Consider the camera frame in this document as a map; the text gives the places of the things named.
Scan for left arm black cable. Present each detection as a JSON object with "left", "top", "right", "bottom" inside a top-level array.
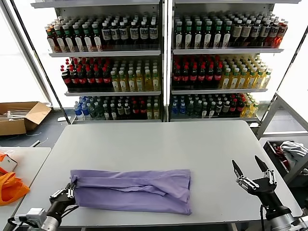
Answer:
[{"left": 60, "top": 204, "right": 79, "bottom": 218}]

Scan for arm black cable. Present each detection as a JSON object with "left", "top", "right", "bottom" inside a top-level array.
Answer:
[
  {"left": 259, "top": 204, "right": 268, "bottom": 231},
  {"left": 60, "top": 204, "right": 79, "bottom": 218}
]

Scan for dark bottle black white label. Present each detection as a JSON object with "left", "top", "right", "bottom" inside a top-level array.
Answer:
[
  {"left": 111, "top": 22, "right": 121, "bottom": 46},
  {"left": 149, "top": 21, "right": 159, "bottom": 46},
  {"left": 129, "top": 21, "right": 140, "bottom": 46},
  {"left": 119, "top": 21, "right": 129, "bottom": 46},
  {"left": 140, "top": 21, "right": 150, "bottom": 46},
  {"left": 101, "top": 22, "right": 112, "bottom": 47}
]

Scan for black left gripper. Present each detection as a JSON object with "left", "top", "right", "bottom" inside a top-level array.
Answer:
[{"left": 46, "top": 181, "right": 78, "bottom": 221}]

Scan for dark bottle green band label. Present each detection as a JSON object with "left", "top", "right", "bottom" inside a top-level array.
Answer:
[
  {"left": 175, "top": 21, "right": 184, "bottom": 50},
  {"left": 92, "top": 23, "right": 103, "bottom": 51},
  {"left": 54, "top": 25, "right": 65, "bottom": 52},
  {"left": 194, "top": 21, "right": 204, "bottom": 50},
  {"left": 73, "top": 23, "right": 84, "bottom": 52},
  {"left": 204, "top": 21, "right": 214, "bottom": 50},
  {"left": 222, "top": 21, "right": 232, "bottom": 49},
  {"left": 63, "top": 24, "right": 75, "bottom": 52},
  {"left": 213, "top": 21, "right": 223, "bottom": 50},
  {"left": 184, "top": 21, "right": 194, "bottom": 50},
  {"left": 82, "top": 23, "right": 94, "bottom": 52}
]

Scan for small cola bottle red label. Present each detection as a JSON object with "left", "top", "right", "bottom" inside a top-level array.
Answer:
[
  {"left": 132, "top": 101, "right": 141, "bottom": 120},
  {"left": 140, "top": 100, "right": 148, "bottom": 120}
]

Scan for dark slanted frame post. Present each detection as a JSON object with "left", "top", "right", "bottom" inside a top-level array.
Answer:
[{"left": 9, "top": 0, "right": 72, "bottom": 125}]

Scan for orange fabric bag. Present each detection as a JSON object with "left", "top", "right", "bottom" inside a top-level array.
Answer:
[{"left": 0, "top": 166, "right": 31, "bottom": 206}]

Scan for cola bottle red cap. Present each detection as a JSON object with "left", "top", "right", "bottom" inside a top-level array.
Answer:
[
  {"left": 198, "top": 64, "right": 207, "bottom": 89},
  {"left": 181, "top": 64, "right": 190, "bottom": 89},
  {"left": 94, "top": 66, "right": 104, "bottom": 88},
  {"left": 77, "top": 66, "right": 88, "bottom": 88},
  {"left": 189, "top": 64, "right": 199, "bottom": 89},
  {"left": 206, "top": 64, "right": 215, "bottom": 89},
  {"left": 173, "top": 65, "right": 182, "bottom": 89},
  {"left": 214, "top": 64, "right": 223, "bottom": 89},
  {"left": 61, "top": 68, "right": 72, "bottom": 89},
  {"left": 103, "top": 66, "right": 112, "bottom": 88},
  {"left": 69, "top": 67, "right": 79, "bottom": 89},
  {"left": 86, "top": 66, "right": 96, "bottom": 88}
]

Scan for white sticks in carton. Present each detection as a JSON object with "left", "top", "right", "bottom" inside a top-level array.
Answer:
[{"left": 0, "top": 107, "right": 32, "bottom": 121}]

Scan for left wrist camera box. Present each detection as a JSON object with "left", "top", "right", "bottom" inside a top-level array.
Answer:
[{"left": 14, "top": 208, "right": 46, "bottom": 223}]

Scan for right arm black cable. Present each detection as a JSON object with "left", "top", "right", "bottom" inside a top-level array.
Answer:
[{"left": 259, "top": 204, "right": 268, "bottom": 231}]

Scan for dark bottle beige label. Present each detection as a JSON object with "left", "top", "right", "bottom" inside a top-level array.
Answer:
[
  {"left": 232, "top": 19, "right": 243, "bottom": 47},
  {"left": 242, "top": 19, "right": 252, "bottom": 47}
]

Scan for red tea bottle white cap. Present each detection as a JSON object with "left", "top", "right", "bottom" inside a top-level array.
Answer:
[
  {"left": 276, "top": 21, "right": 289, "bottom": 48},
  {"left": 46, "top": 24, "right": 56, "bottom": 53}
]

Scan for white crumpled garment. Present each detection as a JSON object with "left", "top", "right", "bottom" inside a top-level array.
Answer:
[{"left": 280, "top": 141, "right": 308, "bottom": 169}]

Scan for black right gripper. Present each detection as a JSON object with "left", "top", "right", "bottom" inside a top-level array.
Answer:
[{"left": 231, "top": 155, "right": 291, "bottom": 219}]

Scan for grey metal shelf rack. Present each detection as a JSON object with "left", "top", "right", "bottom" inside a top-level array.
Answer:
[
  {"left": 168, "top": 0, "right": 303, "bottom": 123},
  {"left": 31, "top": 0, "right": 167, "bottom": 125}
]

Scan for open cardboard box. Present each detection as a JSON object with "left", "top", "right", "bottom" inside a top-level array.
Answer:
[{"left": 0, "top": 101, "right": 53, "bottom": 137}]

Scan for white and orange carton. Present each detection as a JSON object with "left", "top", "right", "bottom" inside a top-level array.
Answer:
[{"left": 0, "top": 154, "right": 19, "bottom": 173}]

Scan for red crumpled garment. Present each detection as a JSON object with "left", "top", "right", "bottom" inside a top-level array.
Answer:
[{"left": 273, "top": 143, "right": 289, "bottom": 171}]

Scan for dark bottle grey label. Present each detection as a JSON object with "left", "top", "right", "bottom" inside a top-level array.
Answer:
[
  {"left": 260, "top": 19, "right": 271, "bottom": 47},
  {"left": 251, "top": 19, "right": 262, "bottom": 47},
  {"left": 269, "top": 20, "right": 280, "bottom": 47}
]

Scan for black storage bin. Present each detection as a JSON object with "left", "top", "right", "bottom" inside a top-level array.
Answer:
[{"left": 263, "top": 140, "right": 308, "bottom": 185}]

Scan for purple t-shirt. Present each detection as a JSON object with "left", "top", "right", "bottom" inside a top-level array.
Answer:
[{"left": 69, "top": 169, "right": 193, "bottom": 216}]

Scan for yellow juice bottle white cap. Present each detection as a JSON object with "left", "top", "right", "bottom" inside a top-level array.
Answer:
[
  {"left": 246, "top": 67, "right": 257, "bottom": 90},
  {"left": 220, "top": 68, "right": 232, "bottom": 90},
  {"left": 230, "top": 68, "right": 241, "bottom": 90},
  {"left": 127, "top": 70, "right": 136, "bottom": 92},
  {"left": 111, "top": 71, "right": 120, "bottom": 92},
  {"left": 152, "top": 69, "right": 160, "bottom": 91},
  {"left": 144, "top": 69, "right": 153, "bottom": 91},
  {"left": 119, "top": 70, "right": 128, "bottom": 92},
  {"left": 238, "top": 68, "right": 249, "bottom": 90},
  {"left": 255, "top": 68, "right": 266, "bottom": 90},
  {"left": 263, "top": 69, "right": 273, "bottom": 89},
  {"left": 136, "top": 69, "right": 144, "bottom": 92}
]

